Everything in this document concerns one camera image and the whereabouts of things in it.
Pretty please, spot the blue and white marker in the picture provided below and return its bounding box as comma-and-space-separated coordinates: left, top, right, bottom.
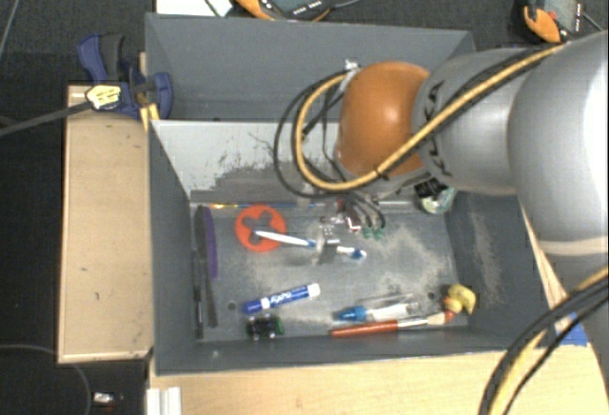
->
242, 283, 322, 315

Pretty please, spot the orange disc with cross cutout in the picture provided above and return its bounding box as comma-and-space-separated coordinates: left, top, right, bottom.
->
234, 205, 288, 254

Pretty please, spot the thin black pen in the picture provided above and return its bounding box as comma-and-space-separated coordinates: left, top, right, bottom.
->
191, 249, 206, 341

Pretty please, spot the grey metal bin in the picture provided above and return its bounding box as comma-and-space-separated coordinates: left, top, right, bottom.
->
144, 11, 549, 376

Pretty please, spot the clear tube with blue cap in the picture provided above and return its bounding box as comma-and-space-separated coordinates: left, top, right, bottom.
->
331, 298, 423, 324

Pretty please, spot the red-handled paintbrush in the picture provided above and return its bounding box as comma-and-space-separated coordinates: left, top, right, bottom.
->
329, 314, 447, 339

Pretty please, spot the yellow rubber duck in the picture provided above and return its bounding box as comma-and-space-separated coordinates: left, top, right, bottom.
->
441, 283, 478, 326

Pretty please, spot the black cylinder on white bracket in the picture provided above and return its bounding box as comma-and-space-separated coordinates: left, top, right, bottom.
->
412, 179, 457, 215

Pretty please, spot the pale wood flat board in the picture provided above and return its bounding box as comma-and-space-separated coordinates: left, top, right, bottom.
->
56, 84, 154, 365

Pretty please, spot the black and purple flat brush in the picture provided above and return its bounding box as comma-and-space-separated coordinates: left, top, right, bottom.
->
193, 205, 220, 329

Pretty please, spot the green and black toy car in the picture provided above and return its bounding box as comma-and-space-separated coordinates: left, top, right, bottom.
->
245, 313, 285, 342

